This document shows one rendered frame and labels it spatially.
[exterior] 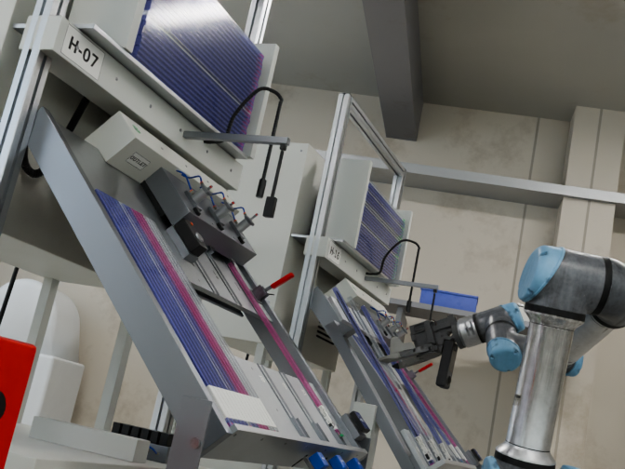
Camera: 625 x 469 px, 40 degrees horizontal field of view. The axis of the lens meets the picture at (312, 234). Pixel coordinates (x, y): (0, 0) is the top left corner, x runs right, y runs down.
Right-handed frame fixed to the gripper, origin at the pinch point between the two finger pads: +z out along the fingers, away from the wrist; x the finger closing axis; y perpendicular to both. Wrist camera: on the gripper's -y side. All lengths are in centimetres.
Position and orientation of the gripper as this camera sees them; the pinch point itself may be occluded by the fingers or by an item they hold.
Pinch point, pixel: (388, 365)
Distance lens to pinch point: 221.4
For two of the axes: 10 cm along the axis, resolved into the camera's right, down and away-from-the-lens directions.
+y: -2.1, -9.0, 3.8
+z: -9.0, 3.3, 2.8
